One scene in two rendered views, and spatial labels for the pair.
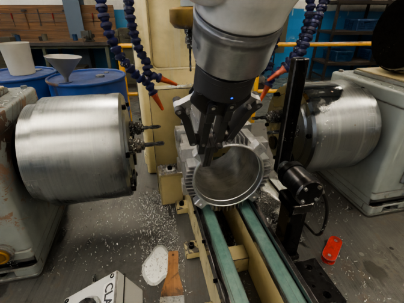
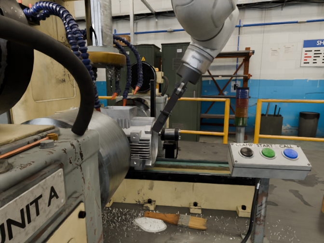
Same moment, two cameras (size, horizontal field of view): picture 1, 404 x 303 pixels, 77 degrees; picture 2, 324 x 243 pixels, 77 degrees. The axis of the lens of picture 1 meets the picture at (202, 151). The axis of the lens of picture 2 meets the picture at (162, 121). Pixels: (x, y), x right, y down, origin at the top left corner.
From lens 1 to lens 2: 0.67 m
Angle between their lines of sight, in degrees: 68
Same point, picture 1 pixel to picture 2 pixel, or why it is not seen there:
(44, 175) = (111, 172)
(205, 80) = (195, 74)
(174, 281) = (169, 216)
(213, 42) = (208, 60)
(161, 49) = (36, 85)
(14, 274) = not seen: outside the picture
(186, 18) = (111, 58)
